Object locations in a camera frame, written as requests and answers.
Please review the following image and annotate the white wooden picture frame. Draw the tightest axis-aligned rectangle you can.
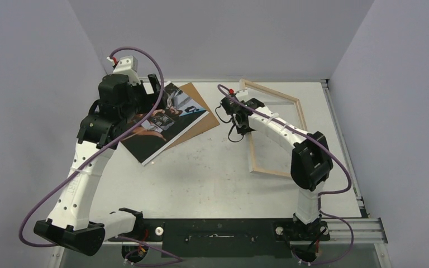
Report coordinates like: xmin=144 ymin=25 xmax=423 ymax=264
xmin=239 ymin=79 xmax=308 ymax=179

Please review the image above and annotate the printed colour photo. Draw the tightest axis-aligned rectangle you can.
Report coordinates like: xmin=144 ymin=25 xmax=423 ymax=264
xmin=121 ymin=82 xmax=204 ymax=165

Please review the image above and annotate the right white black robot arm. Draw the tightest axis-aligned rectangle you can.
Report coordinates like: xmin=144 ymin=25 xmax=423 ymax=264
xmin=220 ymin=95 xmax=333 ymax=240

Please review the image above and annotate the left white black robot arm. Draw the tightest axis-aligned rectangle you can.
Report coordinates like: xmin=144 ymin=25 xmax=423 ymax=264
xmin=34 ymin=74 xmax=162 ymax=256

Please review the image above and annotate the brown cardboard backing board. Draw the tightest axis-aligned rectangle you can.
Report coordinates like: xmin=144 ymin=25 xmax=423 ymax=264
xmin=165 ymin=83 xmax=220 ymax=150

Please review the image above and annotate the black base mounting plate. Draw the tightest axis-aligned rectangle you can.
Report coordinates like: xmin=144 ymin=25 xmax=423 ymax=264
xmin=128 ymin=218 xmax=330 ymax=260

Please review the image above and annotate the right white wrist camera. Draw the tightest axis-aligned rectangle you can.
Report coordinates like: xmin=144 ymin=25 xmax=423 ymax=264
xmin=228 ymin=89 xmax=249 ymax=102

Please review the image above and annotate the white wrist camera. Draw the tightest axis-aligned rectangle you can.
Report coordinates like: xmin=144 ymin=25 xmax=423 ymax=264
xmin=228 ymin=89 xmax=249 ymax=102
xmin=106 ymin=56 xmax=139 ymax=80

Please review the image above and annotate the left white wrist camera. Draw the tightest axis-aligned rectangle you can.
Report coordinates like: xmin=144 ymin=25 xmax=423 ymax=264
xmin=106 ymin=56 xmax=139 ymax=80

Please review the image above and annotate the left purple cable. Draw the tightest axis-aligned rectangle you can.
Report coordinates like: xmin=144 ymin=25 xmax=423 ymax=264
xmin=18 ymin=46 xmax=185 ymax=267

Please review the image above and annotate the purple cable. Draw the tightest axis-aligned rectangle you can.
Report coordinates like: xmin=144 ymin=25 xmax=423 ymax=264
xmin=18 ymin=46 xmax=185 ymax=267
xmin=217 ymin=84 xmax=354 ymax=266

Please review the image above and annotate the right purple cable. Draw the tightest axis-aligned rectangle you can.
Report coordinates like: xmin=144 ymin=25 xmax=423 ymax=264
xmin=217 ymin=84 xmax=354 ymax=266

